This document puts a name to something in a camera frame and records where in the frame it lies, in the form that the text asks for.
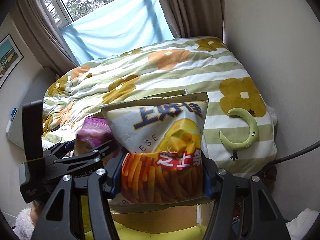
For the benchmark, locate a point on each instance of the grey headboard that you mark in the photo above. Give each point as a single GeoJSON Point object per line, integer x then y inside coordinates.
{"type": "Point", "coordinates": [25, 127]}

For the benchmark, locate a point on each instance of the floral striped duvet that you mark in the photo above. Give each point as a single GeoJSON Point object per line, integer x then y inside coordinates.
{"type": "Point", "coordinates": [202, 64]}

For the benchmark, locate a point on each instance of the brown curtain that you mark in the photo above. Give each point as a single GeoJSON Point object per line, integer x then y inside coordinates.
{"type": "Point", "coordinates": [40, 33]}
{"type": "Point", "coordinates": [193, 18]}

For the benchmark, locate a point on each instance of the white cloth on floor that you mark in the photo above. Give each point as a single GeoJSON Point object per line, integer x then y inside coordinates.
{"type": "Point", "coordinates": [300, 226]}

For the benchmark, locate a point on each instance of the right brown curtain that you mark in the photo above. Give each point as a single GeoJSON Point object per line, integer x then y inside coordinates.
{"type": "Point", "coordinates": [193, 18]}

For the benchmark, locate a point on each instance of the person left hand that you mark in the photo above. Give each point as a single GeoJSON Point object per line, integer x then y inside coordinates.
{"type": "Point", "coordinates": [36, 211]}

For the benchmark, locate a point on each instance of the white fuzzy sleeve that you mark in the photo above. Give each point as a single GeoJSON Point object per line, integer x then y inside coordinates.
{"type": "Point", "coordinates": [24, 226]}

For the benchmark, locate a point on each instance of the white orange cheese stick bag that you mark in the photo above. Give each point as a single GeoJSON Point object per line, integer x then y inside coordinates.
{"type": "Point", "coordinates": [162, 137]}

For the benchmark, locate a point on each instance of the green cardboard box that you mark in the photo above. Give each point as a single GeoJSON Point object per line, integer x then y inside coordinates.
{"type": "Point", "coordinates": [155, 218]}

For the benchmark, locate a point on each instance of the framed city picture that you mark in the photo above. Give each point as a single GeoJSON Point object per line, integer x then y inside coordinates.
{"type": "Point", "coordinates": [10, 57]}

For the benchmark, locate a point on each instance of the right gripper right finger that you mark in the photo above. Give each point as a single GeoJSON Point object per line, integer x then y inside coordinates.
{"type": "Point", "coordinates": [260, 217]}

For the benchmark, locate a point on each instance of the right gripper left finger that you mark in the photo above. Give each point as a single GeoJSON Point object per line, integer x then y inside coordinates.
{"type": "Point", "coordinates": [65, 183]}

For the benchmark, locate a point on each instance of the green moon plush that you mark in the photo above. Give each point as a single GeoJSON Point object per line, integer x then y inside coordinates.
{"type": "Point", "coordinates": [244, 137]}

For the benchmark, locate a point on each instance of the blue window cloth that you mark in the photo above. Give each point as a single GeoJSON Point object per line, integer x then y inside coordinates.
{"type": "Point", "coordinates": [115, 28]}

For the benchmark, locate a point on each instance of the purple chip bag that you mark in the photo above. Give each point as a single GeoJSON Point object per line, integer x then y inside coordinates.
{"type": "Point", "coordinates": [94, 132]}

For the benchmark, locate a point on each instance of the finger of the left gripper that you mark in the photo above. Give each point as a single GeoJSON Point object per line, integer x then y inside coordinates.
{"type": "Point", "coordinates": [61, 148]}
{"type": "Point", "coordinates": [92, 152]}

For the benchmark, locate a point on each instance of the left brown curtain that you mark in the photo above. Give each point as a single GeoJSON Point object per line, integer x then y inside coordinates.
{"type": "Point", "coordinates": [40, 33]}

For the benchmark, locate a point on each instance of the blue white object on headboard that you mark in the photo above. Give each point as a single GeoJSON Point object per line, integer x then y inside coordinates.
{"type": "Point", "coordinates": [12, 116]}

